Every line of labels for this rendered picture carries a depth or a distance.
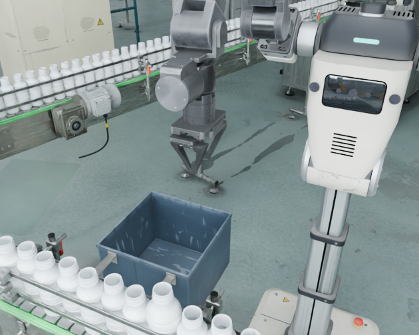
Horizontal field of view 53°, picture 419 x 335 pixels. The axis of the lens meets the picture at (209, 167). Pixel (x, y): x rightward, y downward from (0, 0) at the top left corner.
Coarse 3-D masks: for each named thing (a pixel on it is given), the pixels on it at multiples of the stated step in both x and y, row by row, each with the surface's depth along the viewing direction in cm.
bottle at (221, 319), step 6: (216, 318) 78; (222, 318) 78; (228, 318) 78; (216, 324) 79; (222, 324) 79; (228, 324) 78; (210, 330) 79; (216, 330) 76; (222, 330) 75; (228, 330) 76
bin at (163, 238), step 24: (144, 216) 149; (168, 216) 152; (192, 216) 146; (216, 216) 142; (120, 240) 137; (144, 240) 153; (168, 240) 158; (192, 240) 152; (216, 240) 130; (120, 264) 126; (144, 264) 120; (168, 264) 149; (192, 264) 149; (216, 264) 136; (144, 288) 127; (192, 288) 120
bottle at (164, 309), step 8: (160, 288) 81; (168, 288) 81; (152, 296) 80; (160, 296) 77; (168, 296) 78; (152, 304) 80; (160, 304) 78; (168, 304) 79; (176, 304) 81; (152, 312) 80; (160, 312) 79; (168, 312) 79; (176, 312) 80; (152, 320) 79; (160, 320) 79; (168, 320) 79; (176, 320) 80; (152, 328) 81; (160, 328) 79; (168, 328) 80; (176, 328) 81
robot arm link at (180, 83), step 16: (224, 32) 66; (176, 48) 69; (192, 48) 70; (224, 48) 69; (176, 64) 63; (192, 64) 64; (160, 80) 63; (176, 80) 62; (192, 80) 64; (160, 96) 65; (176, 96) 63; (192, 96) 64
